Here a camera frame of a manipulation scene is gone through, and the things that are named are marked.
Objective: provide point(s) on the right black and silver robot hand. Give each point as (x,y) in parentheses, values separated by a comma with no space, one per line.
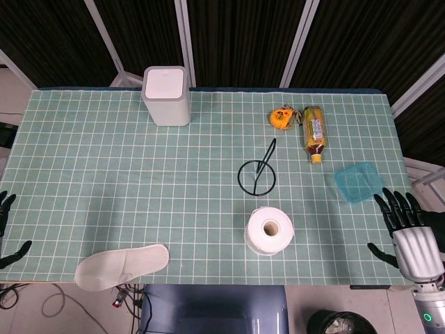
(417,250)

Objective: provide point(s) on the orange small toy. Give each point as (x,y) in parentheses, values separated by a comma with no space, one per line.
(281,117)

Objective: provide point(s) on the white disposable slipper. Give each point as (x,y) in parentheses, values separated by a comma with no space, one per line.
(121,266)

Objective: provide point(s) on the yellow-capped tea bottle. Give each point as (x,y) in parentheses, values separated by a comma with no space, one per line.
(314,134)

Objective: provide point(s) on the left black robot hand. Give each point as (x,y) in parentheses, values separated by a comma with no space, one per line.
(6,205)

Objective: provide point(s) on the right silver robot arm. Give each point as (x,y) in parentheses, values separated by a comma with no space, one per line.
(429,306)

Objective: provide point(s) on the green grid tablecloth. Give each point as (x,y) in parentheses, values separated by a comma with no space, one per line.
(139,174)

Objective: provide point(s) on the white toilet paper roll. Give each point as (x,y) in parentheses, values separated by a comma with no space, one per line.
(281,236)

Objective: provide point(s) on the clear blue plastic container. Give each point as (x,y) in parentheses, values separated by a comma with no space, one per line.
(358,182)

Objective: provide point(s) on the white square trash bin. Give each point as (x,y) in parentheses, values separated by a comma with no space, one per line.
(167,104)

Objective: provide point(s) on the metal partition foot frame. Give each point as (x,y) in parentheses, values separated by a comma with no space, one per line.
(426,177)

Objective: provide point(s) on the black floor waste bin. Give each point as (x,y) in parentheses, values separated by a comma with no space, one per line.
(323,323)

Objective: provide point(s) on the red and white plug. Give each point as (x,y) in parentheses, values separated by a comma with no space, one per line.
(119,300)

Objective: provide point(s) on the black folding partition screen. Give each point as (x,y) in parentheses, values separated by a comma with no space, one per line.
(243,35)

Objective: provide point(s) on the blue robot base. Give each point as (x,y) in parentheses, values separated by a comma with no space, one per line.
(215,309)

